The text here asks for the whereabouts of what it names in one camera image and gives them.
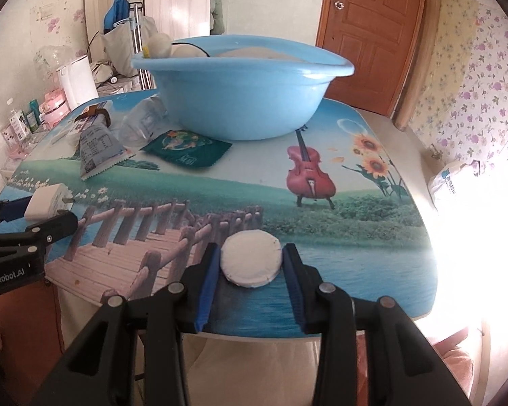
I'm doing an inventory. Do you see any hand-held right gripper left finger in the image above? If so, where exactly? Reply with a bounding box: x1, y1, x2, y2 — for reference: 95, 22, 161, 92
31, 243, 221, 406

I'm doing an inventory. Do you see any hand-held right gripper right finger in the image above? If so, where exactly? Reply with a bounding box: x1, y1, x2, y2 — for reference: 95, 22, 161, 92
281, 243, 470, 406

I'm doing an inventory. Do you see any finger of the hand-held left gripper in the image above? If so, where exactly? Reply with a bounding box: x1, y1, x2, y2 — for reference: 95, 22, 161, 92
0, 197, 32, 233
0, 211, 79, 251

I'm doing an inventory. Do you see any white charger plug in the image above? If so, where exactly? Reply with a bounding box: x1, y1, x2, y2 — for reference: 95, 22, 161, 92
24, 183, 76, 221

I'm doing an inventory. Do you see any white round pad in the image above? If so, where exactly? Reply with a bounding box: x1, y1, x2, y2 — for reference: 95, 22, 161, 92
219, 229, 282, 289

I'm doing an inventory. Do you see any clear baby bottle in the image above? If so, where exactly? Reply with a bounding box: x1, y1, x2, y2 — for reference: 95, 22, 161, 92
119, 97, 178, 146

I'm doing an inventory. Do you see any blue plastic basin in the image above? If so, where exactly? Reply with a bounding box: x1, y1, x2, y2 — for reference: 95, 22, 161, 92
131, 35, 355, 141

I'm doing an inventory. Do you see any cream plush toy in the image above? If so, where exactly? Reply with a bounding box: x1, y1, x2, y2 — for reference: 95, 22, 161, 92
146, 33, 208, 59

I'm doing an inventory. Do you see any white labelled bottle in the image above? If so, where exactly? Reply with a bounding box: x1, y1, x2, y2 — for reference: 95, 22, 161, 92
2, 101, 30, 140

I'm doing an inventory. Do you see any blue white packet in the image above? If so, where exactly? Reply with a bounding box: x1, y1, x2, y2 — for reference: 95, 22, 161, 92
74, 122, 136, 179

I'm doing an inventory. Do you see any teal tube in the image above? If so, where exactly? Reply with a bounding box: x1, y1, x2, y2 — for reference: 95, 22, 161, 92
25, 99, 41, 132

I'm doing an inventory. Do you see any pink drinking cup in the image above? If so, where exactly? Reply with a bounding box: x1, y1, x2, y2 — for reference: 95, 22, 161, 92
40, 89, 66, 130

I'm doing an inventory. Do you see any green packet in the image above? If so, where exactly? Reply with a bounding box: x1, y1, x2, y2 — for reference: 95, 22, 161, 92
140, 130, 233, 170

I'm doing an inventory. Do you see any white electric kettle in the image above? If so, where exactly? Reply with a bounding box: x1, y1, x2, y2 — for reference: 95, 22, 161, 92
57, 55, 100, 111

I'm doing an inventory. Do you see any crumpled clear plastic container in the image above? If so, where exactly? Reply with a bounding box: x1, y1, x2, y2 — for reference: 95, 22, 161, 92
35, 44, 87, 81

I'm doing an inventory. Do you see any beige crumpled cloth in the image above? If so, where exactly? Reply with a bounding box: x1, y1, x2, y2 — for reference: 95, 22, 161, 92
91, 61, 123, 85

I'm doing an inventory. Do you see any white plastic bag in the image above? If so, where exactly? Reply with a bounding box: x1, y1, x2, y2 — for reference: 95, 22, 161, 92
427, 158, 487, 212

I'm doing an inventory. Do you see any grey hanging bag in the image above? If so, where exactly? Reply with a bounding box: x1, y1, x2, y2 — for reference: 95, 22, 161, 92
99, 16, 157, 74

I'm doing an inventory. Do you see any metal rack pole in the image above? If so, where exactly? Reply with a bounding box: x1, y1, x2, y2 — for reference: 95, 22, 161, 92
127, 2, 153, 89

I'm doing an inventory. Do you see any blue hanging bag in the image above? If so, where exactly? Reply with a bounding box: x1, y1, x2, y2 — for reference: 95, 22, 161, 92
104, 0, 130, 35

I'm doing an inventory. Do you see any brown wooden door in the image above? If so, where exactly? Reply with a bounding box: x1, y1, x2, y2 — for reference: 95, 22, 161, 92
315, 0, 428, 117

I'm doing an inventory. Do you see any light wooden wardrobe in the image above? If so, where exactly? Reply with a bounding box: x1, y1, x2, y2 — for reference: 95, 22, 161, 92
82, 0, 214, 77

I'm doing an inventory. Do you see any green hanging jacket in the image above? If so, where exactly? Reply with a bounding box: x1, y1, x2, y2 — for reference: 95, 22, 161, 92
211, 0, 225, 35

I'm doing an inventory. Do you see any floral mattress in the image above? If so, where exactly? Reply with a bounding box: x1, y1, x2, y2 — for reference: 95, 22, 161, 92
396, 0, 479, 132

